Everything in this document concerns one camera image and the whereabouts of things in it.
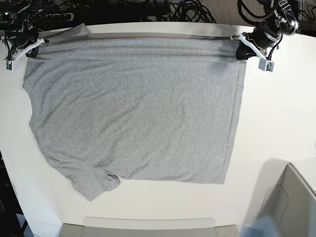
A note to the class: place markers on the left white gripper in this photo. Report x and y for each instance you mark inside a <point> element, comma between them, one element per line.
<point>247,47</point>

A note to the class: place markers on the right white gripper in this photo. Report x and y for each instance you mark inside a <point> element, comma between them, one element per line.
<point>30,49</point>

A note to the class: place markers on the grey T-shirt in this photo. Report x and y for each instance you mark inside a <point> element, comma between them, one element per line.
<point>161,109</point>

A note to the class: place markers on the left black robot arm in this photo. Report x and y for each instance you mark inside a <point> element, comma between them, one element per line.
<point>269,29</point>

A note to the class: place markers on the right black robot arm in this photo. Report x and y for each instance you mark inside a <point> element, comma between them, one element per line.
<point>17,32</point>

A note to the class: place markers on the black power strip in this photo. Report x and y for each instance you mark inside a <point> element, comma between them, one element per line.
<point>57,17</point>

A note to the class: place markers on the grey bin at right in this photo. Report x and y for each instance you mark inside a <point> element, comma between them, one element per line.
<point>292,205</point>

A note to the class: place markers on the grey bin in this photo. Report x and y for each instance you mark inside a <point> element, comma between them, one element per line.
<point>105,227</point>
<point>292,205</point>

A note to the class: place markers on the blue translucent object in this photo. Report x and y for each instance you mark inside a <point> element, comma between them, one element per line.
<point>264,226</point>

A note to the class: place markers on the grey bin at bottom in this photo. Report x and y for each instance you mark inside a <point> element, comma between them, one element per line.
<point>105,227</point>

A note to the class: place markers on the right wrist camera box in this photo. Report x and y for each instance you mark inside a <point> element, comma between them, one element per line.
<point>11,65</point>

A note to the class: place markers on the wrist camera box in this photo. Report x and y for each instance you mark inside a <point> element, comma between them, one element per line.
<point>11,65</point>
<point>266,65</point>

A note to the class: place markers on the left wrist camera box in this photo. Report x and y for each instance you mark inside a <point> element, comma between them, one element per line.
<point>266,65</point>

